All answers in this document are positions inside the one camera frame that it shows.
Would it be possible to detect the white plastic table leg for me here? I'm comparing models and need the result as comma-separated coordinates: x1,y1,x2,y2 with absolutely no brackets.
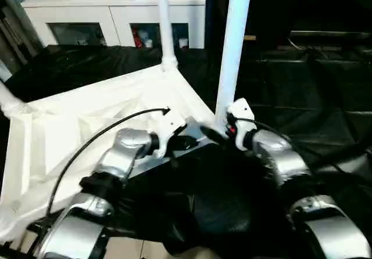
156,0,179,71
0,80,28,116
213,0,254,134

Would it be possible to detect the black work mat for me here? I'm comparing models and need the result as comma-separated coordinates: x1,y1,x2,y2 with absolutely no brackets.
0,41,372,258

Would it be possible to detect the red bottle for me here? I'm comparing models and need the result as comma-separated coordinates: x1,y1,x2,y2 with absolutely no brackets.
133,29,144,47

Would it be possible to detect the dark low shelf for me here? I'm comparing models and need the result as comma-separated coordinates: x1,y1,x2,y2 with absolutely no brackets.
289,30,372,48

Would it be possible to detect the white cabinet with glass doors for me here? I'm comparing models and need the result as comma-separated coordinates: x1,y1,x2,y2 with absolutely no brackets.
20,0,208,49

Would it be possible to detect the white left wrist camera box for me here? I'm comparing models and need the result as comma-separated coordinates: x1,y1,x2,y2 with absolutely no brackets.
152,115,188,160

